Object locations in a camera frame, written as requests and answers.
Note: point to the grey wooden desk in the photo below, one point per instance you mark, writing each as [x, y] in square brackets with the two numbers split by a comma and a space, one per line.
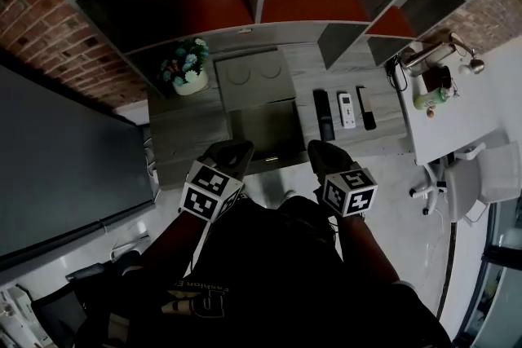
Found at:
[187, 134]

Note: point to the green bottle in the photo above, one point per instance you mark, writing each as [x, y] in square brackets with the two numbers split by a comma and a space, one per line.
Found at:
[430, 98]

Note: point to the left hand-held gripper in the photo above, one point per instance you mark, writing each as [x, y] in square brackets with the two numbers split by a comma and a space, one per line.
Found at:
[206, 191]

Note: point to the metal desk lamp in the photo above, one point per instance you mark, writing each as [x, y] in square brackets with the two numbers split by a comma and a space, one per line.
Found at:
[440, 53]

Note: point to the slim black silver remote control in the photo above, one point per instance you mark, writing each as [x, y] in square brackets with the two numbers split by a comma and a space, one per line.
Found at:
[365, 108]

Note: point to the white side table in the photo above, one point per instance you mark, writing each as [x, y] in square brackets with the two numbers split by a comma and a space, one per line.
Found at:
[461, 114]

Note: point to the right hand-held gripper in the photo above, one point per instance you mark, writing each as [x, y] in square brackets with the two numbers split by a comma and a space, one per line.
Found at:
[346, 191]

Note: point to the grey lidded storage container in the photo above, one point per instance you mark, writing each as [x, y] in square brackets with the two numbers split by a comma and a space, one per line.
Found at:
[261, 102]

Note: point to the large dark screen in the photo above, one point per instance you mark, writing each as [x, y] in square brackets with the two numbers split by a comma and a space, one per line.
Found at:
[61, 163]

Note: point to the person's left forearm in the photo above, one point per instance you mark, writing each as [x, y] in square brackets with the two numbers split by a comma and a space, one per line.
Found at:
[177, 242]

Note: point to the white appliance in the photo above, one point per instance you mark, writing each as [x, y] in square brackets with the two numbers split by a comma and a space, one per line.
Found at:
[14, 318]

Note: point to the person's right forearm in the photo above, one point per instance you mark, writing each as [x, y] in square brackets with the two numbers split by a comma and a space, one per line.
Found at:
[365, 248]

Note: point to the person's black printed shirt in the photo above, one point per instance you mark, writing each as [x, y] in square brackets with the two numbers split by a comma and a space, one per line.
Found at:
[277, 277]

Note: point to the dark red pouch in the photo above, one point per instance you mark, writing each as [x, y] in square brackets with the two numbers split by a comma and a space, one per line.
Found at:
[437, 79]

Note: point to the wide black remote control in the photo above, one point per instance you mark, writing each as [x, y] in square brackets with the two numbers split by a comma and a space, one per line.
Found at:
[324, 114]

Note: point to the black office chair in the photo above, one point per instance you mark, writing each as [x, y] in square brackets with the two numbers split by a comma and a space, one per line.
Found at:
[61, 309]

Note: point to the white remote control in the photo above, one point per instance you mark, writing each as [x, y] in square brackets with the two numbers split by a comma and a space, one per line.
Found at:
[347, 110]

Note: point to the white pot of blue flowers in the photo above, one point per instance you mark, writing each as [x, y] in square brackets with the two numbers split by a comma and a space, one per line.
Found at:
[187, 71]

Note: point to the white office chair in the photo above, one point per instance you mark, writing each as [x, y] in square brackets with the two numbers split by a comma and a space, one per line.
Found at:
[469, 183]

